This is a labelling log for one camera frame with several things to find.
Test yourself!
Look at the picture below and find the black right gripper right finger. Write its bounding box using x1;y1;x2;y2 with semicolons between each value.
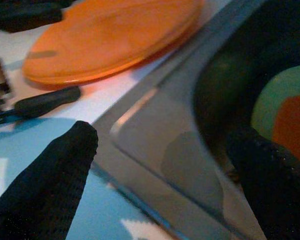
226;124;300;240

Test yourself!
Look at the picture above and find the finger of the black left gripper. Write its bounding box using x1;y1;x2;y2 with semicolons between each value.
13;86;82;118

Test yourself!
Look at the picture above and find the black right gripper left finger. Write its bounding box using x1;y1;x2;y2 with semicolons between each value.
0;120;99;240

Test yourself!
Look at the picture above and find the orange plastic bowl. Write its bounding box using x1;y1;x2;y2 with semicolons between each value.
21;0;206;91

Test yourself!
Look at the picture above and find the black power strip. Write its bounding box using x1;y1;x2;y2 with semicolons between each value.
0;0;64;34

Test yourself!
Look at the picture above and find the green plastic bowl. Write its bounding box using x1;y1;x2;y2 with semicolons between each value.
249;63;300;166

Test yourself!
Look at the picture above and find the stainless steel sink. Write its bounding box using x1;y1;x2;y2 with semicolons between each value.
93;0;300;240

